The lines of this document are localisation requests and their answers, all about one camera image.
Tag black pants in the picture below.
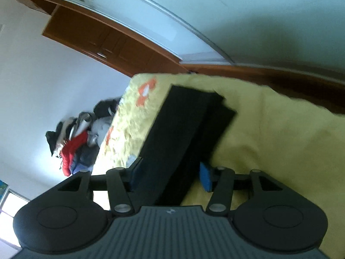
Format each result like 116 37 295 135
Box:
130 85 236 209

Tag red jacket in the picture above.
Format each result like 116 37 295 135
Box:
60 130 88 177

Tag pile of clothes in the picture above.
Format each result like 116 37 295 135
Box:
45 97 121 177

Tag yellow floral bed quilt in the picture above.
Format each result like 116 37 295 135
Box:
94 74 344 258

